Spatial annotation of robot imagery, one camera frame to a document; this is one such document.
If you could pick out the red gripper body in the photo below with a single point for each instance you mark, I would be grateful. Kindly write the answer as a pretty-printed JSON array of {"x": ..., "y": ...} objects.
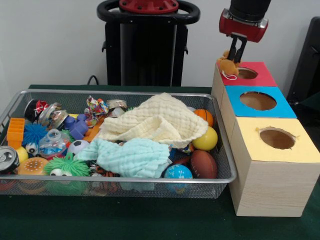
[{"x": 242, "y": 28}]

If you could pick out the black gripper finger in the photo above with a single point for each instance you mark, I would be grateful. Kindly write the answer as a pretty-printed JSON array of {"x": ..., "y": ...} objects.
[
  {"x": 233, "y": 50},
  {"x": 241, "y": 51}
]

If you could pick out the orange plush toy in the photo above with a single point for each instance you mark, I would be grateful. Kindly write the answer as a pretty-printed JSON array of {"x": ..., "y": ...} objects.
[{"x": 228, "y": 66}]

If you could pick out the cream waffle cloth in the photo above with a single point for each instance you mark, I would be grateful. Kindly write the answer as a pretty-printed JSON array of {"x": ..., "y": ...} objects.
[{"x": 155, "y": 120}]

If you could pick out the wooden box with three holes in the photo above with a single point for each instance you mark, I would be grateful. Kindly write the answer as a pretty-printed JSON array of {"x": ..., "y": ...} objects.
[{"x": 270, "y": 190}]

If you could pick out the black chair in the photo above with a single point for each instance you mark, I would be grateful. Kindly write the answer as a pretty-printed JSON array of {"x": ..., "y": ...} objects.
[{"x": 307, "y": 62}]

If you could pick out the orange toy basketball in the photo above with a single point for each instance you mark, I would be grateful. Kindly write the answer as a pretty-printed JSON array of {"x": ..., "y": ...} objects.
[{"x": 206, "y": 115}]

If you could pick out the yellow ball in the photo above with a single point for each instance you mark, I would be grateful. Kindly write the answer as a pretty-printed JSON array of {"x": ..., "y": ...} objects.
[{"x": 206, "y": 138}]

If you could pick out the brown toy football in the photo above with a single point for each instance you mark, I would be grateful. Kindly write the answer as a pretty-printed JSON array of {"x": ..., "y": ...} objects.
[{"x": 203, "y": 163}]

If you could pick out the blue globe ball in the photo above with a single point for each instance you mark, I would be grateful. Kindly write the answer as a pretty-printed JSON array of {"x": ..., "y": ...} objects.
[{"x": 178, "y": 172}]

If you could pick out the light blue waffle cloth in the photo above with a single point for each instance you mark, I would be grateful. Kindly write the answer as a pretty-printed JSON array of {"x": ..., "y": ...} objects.
[{"x": 135, "y": 157}]

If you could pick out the green spiky toy with eyes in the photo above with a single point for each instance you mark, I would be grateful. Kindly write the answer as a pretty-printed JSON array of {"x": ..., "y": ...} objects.
[{"x": 70, "y": 166}]

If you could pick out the dark green table cloth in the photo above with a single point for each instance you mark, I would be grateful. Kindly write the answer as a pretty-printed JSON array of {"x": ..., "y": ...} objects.
[{"x": 125, "y": 220}]

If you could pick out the blue spiky ball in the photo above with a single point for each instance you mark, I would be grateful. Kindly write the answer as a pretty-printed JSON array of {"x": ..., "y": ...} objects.
[{"x": 35, "y": 133}]

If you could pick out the toy burger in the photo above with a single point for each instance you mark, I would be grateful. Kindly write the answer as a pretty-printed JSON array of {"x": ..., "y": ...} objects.
[{"x": 32, "y": 165}]

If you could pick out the silver drink can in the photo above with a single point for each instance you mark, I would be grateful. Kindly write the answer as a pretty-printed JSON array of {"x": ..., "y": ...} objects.
[{"x": 8, "y": 157}]

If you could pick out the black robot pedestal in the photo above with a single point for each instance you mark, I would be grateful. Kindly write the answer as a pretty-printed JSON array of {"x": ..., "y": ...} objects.
[{"x": 147, "y": 50}]

